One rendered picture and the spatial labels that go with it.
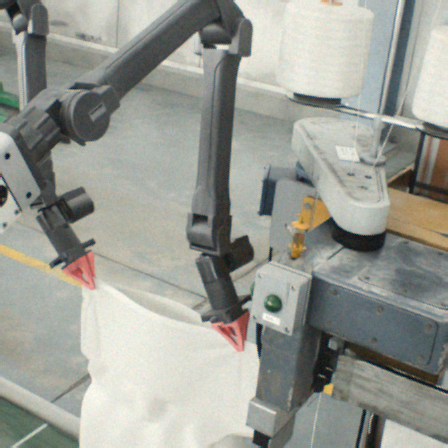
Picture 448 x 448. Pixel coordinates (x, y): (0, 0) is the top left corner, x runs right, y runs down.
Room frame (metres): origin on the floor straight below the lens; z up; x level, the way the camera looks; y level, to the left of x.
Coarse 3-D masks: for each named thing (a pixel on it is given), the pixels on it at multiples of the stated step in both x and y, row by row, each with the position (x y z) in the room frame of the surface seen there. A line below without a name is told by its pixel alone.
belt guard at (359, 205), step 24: (312, 120) 1.66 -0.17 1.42; (336, 120) 1.69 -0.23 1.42; (312, 144) 1.49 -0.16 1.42; (336, 144) 1.50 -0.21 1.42; (360, 144) 1.52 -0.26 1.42; (312, 168) 1.42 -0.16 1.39; (336, 168) 1.35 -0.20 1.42; (360, 168) 1.37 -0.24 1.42; (336, 192) 1.25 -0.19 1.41; (360, 192) 1.24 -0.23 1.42; (384, 192) 1.25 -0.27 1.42; (336, 216) 1.22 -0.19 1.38; (360, 216) 1.18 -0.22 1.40; (384, 216) 1.20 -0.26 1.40
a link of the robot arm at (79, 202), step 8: (48, 184) 1.58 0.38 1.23; (48, 192) 1.57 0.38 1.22; (64, 192) 1.65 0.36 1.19; (72, 192) 1.63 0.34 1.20; (80, 192) 1.64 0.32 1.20; (48, 200) 1.56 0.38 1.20; (56, 200) 1.58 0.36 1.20; (64, 200) 1.61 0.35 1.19; (72, 200) 1.62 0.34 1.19; (80, 200) 1.62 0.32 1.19; (88, 200) 1.63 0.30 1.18; (32, 208) 1.60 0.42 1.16; (72, 208) 1.60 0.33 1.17; (80, 208) 1.61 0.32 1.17; (88, 208) 1.63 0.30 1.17; (72, 216) 1.60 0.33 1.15; (80, 216) 1.61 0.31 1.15
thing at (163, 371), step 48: (96, 288) 1.53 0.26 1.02; (96, 336) 1.52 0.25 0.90; (144, 336) 1.42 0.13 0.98; (192, 336) 1.38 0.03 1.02; (96, 384) 1.46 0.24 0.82; (144, 384) 1.41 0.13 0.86; (192, 384) 1.37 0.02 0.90; (240, 384) 1.34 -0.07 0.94; (96, 432) 1.42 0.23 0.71; (144, 432) 1.36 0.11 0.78; (192, 432) 1.32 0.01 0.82; (240, 432) 1.32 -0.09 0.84
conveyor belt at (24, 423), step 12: (0, 408) 1.89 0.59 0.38; (12, 408) 1.90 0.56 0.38; (0, 420) 1.84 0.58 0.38; (12, 420) 1.84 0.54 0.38; (24, 420) 1.85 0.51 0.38; (36, 420) 1.86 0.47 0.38; (0, 432) 1.79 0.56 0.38; (12, 432) 1.79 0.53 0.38; (24, 432) 1.80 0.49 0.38; (36, 432) 1.80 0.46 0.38; (48, 432) 1.81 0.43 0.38; (60, 432) 1.81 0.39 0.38; (0, 444) 1.74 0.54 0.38; (12, 444) 1.74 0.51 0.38; (24, 444) 1.75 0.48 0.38; (36, 444) 1.75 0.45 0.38; (48, 444) 1.76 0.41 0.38; (60, 444) 1.76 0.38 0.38; (72, 444) 1.77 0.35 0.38
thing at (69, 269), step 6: (84, 258) 1.53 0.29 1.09; (66, 264) 1.54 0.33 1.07; (72, 264) 1.53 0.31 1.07; (78, 264) 1.52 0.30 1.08; (84, 264) 1.52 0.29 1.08; (66, 270) 1.54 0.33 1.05; (72, 270) 1.54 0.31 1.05; (84, 270) 1.52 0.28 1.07; (90, 270) 1.53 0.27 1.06; (72, 276) 1.54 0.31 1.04; (78, 276) 1.54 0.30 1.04; (90, 276) 1.52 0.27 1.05; (84, 282) 1.53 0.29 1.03; (90, 282) 1.52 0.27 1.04; (90, 288) 1.53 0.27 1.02
